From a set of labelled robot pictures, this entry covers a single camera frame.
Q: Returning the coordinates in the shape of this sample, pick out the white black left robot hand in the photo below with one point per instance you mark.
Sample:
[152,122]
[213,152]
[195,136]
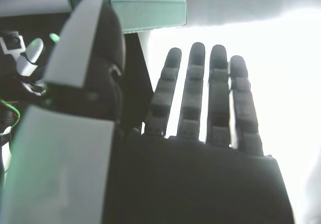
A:
[190,183]

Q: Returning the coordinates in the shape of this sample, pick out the teal hinged box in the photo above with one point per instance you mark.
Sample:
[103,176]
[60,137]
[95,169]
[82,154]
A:
[150,10]

